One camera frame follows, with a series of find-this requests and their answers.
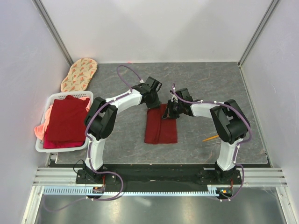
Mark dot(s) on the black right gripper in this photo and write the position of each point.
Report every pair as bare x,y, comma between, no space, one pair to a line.
167,114

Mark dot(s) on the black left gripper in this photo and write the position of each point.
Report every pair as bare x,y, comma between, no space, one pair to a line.
156,105

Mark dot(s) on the red cloth napkin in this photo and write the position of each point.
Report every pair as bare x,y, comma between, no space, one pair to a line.
159,130

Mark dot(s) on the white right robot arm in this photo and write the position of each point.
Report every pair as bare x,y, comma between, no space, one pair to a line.
229,120

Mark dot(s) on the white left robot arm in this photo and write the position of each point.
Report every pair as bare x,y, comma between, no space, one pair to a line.
101,118

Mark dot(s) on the orange plastic fork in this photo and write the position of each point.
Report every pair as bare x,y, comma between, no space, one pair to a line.
210,138

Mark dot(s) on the floral oval placemat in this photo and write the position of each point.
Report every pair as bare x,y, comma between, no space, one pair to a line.
79,75

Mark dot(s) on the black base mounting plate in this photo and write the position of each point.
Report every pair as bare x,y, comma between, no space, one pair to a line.
159,177

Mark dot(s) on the red cloth in basket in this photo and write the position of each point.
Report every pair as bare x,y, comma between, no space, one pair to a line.
67,120

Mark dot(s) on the magenta cloth in basket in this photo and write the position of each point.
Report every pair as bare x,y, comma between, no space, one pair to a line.
56,144

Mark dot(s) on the salmon pink cloth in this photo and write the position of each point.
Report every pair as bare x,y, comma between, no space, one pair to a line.
41,129

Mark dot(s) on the white slotted cable duct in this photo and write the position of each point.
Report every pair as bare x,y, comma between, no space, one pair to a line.
92,191

